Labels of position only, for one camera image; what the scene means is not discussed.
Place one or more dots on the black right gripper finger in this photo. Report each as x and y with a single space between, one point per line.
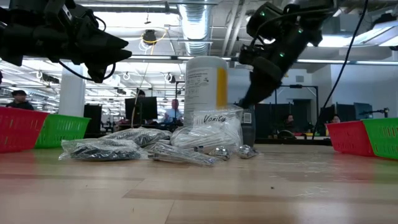
259 91
247 96

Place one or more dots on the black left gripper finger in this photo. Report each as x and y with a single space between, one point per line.
107 42
109 57

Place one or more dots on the black trimmer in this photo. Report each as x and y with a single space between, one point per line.
248 133

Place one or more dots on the clear bag of white cotton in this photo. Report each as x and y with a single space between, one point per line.
199 140

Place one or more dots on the black partition panels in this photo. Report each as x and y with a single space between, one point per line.
270 119

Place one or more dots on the person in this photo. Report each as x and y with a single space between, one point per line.
289 123
141 93
19 101
174 113
335 119

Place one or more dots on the white canister with yellow label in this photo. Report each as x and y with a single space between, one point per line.
202 90

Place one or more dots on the white building column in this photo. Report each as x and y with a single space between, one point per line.
71 93

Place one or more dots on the black computer monitor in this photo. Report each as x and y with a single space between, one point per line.
141 109

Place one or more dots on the black cabinet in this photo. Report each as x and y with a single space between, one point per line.
92 118

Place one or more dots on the green plastic basket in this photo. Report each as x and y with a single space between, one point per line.
62 130
384 138

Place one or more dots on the red plastic basket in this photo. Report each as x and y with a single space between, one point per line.
21 130
348 138

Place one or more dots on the dark background monitor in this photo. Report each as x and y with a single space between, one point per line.
363 111

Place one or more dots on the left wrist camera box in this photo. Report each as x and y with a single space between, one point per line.
66 12

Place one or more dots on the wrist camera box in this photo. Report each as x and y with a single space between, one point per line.
248 54
66 12

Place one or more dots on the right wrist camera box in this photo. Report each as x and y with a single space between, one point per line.
248 54

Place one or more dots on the silver air duct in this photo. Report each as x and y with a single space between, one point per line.
196 28

